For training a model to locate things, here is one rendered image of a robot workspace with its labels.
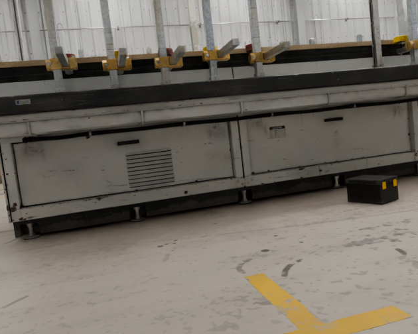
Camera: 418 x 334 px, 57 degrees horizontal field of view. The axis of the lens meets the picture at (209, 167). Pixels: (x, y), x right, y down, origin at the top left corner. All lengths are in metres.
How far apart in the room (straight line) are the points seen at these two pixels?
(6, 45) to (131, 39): 2.61
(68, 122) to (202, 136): 0.74
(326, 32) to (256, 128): 8.83
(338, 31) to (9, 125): 10.03
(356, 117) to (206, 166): 1.04
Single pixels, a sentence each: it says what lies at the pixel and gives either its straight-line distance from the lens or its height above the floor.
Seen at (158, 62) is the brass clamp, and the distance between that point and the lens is 1.96.
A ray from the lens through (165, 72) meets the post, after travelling 1.97.
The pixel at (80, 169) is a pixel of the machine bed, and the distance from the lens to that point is 2.18.
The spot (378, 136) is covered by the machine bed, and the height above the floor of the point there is 0.29.
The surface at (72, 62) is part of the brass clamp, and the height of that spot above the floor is 0.83.
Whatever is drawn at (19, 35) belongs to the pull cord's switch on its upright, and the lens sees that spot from 3.16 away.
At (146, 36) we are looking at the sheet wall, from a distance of 9.51.
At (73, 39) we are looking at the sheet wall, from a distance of 9.41.
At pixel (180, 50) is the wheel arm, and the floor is 0.80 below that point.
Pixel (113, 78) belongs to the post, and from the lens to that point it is 1.94.
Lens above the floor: 0.42
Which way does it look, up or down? 4 degrees down
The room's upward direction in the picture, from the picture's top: 7 degrees counter-clockwise
